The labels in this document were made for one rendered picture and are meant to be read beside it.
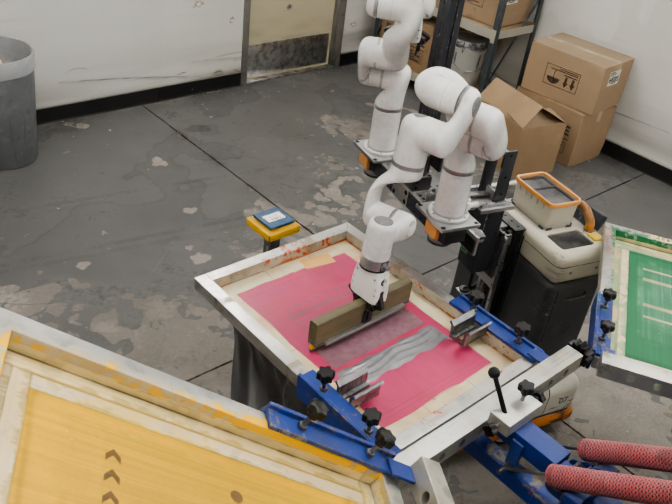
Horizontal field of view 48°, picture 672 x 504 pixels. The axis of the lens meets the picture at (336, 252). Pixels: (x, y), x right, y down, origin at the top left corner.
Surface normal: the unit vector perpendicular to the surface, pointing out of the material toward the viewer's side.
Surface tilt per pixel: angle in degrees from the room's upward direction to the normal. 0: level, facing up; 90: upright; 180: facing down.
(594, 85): 88
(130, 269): 0
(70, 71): 90
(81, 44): 90
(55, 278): 0
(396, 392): 0
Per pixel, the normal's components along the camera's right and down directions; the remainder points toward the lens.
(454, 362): 0.11, -0.82
